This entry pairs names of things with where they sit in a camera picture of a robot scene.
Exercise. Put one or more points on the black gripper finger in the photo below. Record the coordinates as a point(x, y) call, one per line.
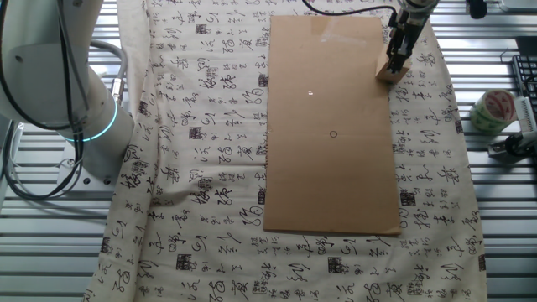
point(396, 63)

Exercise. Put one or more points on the silver finned camera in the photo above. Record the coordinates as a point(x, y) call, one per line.
point(526, 113)

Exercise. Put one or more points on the light grey flat device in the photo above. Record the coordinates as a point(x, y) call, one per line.
point(518, 5)

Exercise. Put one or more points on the light wooden block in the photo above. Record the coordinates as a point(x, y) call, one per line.
point(388, 73)

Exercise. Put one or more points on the white calligraphy print cloth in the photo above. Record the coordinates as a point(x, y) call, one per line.
point(201, 168)

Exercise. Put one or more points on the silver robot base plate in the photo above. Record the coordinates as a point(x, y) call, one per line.
point(96, 176)

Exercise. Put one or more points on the brown cardboard sheet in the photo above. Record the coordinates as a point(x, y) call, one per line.
point(331, 168)

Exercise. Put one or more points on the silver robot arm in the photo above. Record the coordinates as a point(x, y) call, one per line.
point(46, 75)

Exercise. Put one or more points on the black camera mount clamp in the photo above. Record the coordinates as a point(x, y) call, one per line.
point(512, 147)

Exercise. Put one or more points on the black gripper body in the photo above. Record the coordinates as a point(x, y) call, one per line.
point(405, 31)

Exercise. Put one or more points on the clear packing tape roll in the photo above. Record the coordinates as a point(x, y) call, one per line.
point(488, 115)

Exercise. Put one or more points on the black computer keyboard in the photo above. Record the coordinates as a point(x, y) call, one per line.
point(526, 71)

